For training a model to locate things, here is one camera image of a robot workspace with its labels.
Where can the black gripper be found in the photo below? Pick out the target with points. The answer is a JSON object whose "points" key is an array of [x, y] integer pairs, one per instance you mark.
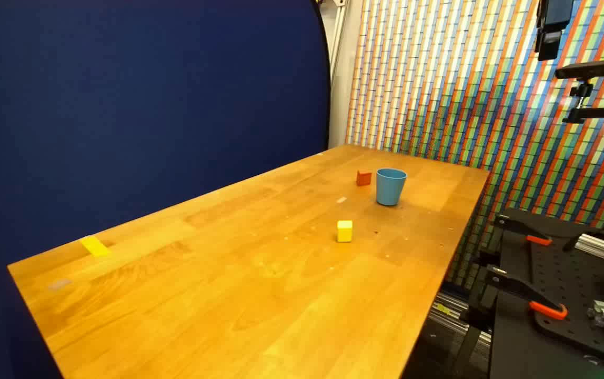
{"points": [[555, 16]]}

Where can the yellow block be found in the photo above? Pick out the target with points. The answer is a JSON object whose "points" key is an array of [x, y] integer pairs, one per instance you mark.
{"points": [[345, 231]]}

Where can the blue plastic cup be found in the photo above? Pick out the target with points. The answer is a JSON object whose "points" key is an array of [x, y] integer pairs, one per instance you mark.
{"points": [[390, 188]]}

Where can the red block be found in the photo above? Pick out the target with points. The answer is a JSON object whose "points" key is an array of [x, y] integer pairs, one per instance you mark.
{"points": [[362, 177]]}

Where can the colourful patterned panel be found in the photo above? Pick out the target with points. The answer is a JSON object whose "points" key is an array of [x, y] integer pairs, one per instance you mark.
{"points": [[441, 86]]}

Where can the silver metal bar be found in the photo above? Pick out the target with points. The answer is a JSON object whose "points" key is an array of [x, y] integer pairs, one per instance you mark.
{"points": [[599, 245]]}

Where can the black perforated breadboard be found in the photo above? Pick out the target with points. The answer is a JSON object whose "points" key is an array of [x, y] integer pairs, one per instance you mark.
{"points": [[568, 280]]}

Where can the small white tape piece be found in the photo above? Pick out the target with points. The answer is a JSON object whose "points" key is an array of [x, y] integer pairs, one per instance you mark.
{"points": [[342, 200]]}

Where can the dark blue backdrop screen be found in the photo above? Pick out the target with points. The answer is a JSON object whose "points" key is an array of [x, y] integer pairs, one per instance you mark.
{"points": [[104, 106]]}

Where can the yellow tape strip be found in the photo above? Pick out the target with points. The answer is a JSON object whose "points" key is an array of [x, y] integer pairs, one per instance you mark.
{"points": [[96, 248]]}

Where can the black camera on mount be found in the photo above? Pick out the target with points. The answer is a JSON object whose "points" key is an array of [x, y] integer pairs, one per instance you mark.
{"points": [[590, 69]]}

